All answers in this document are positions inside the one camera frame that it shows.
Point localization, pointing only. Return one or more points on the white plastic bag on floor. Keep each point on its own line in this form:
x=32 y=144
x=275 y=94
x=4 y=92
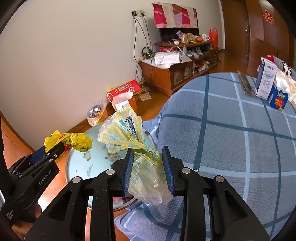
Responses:
x=123 y=100

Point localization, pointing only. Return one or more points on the white mug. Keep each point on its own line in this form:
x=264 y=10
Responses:
x=205 y=37

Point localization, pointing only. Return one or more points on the orange plastic bag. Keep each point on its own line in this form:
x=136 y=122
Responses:
x=214 y=35

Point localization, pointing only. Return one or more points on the yellow clear plastic bag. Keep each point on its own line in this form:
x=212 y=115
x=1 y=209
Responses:
x=123 y=130

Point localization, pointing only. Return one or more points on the yellow wrapper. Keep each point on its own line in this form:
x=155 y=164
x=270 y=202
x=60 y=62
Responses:
x=60 y=143

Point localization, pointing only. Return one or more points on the glass jar on shelf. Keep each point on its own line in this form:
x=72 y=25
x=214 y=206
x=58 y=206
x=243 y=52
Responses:
x=184 y=38

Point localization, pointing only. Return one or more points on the wooden wardrobe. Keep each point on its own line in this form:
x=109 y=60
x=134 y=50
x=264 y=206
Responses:
x=268 y=39

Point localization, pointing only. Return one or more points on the light blue enamel basin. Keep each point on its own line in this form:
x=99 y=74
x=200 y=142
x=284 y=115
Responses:
x=91 y=163

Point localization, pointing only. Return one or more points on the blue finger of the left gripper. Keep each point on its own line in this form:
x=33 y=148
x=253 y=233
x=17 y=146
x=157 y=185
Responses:
x=38 y=154

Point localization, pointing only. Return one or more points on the red double happiness decoration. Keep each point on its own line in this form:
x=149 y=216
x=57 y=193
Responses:
x=268 y=17

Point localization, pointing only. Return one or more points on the blue plaid bed sheet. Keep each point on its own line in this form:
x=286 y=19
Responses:
x=216 y=129

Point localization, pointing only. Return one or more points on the white box on cabinet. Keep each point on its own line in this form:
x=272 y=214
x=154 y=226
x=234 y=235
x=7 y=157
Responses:
x=167 y=58

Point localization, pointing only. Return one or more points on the wooden door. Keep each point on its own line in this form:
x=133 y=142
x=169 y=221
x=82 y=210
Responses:
x=236 y=26

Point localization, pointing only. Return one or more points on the red cardboard box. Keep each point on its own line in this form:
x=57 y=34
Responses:
x=131 y=86

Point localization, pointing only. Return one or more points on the white blue milk carton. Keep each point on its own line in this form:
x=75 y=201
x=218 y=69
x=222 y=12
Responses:
x=265 y=78

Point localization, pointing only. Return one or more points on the heart pattern quilt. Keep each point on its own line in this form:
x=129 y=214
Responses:
x=285 y=78

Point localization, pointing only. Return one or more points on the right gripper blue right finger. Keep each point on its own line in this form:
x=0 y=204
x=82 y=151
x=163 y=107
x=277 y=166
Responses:
x=168 y=168

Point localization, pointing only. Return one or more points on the wall power socket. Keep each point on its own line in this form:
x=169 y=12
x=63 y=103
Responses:
x=138 y=13

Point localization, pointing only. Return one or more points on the blue yellow snack box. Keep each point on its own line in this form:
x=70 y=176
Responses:
x=277 y=98

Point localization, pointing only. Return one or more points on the red pink patchwork cloth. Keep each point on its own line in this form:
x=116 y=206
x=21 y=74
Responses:
x=168 y=15

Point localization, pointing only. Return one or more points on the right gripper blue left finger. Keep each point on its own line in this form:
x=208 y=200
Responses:
x=127 y=171

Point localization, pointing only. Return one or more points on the wooden tv cabinet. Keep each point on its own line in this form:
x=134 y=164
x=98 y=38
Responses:
x=196 y=59

